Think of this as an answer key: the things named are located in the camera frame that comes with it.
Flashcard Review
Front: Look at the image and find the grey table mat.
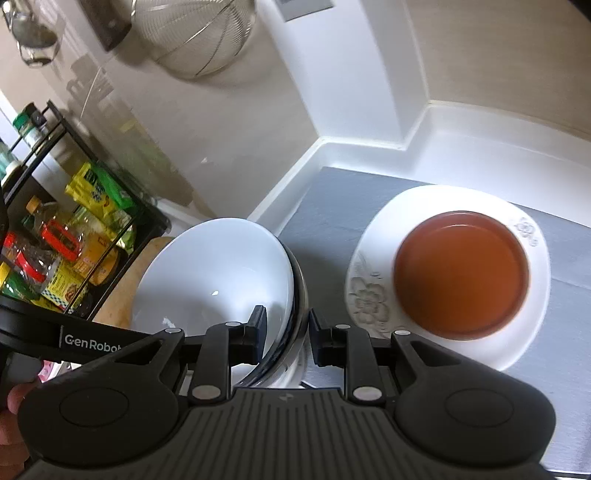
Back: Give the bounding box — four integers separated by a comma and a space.
274, 166, 591, 472

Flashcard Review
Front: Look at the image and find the round wooden cutting board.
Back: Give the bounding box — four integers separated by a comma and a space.
95, 236, 176, 330

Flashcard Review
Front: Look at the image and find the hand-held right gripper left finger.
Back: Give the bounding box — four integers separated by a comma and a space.
121, 305, 269, 407

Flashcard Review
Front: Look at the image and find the brown round plate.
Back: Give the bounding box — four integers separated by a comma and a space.
393, 210, 530, 340

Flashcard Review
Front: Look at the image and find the white bowl with blue pattern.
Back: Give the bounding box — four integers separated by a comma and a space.
131, 218, 309, 386

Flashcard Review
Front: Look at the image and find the black metal condiment rack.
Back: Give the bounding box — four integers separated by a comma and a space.
0, 100, 171, 319

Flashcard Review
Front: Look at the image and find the large white floral square plate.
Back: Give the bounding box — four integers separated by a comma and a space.
345, 185, 551, 372

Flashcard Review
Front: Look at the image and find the green cap spice jar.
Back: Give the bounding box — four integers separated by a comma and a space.
13, 104, 47, 151

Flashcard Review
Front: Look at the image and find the green snack packet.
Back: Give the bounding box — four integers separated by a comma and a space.
95, 168, 134, 210

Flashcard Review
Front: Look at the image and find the metal ladle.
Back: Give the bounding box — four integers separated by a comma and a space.
9, 0, 63, 69

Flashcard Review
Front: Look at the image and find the wide white bowl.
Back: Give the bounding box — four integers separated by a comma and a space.
231, 342, 309, 389

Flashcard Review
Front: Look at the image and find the person's left hand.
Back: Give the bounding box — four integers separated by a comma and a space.
0, 361, 57, 464

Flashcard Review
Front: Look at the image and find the wire mesh skimmer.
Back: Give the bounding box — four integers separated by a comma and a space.
129, 0, 257, 79

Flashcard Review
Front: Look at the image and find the yellow cap oil bottle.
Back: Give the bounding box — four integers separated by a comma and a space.
23, 196, 61, 232

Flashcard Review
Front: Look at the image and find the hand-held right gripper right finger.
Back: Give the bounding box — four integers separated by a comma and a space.
308, 308, 467, 408

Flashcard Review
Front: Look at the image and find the yellow snack packet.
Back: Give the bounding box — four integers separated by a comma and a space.
65, 161, 116, 217

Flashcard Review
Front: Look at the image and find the red cap clear bottle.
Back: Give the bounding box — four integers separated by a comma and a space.
4, 231, 88, 310

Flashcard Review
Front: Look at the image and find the large oil bottle red handle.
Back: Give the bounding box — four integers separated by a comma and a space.
39, 210, 130, 287

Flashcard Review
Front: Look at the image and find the cleaver with dark handle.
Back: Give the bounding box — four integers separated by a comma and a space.
78, 0, 134, 52

